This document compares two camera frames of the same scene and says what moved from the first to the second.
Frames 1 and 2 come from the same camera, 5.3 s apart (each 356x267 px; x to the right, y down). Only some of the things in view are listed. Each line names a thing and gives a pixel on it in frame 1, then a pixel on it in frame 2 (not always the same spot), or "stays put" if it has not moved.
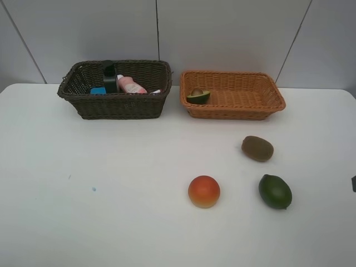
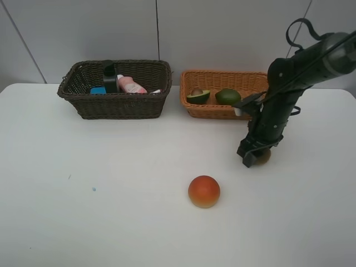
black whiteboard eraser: [98, 90] stays put
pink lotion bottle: [127, 84] stays put
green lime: [275, 192] → [227, 97]
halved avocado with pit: [198, 97] stays put
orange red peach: [204, 191] stays put
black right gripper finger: [354, 183] → [257, 139]
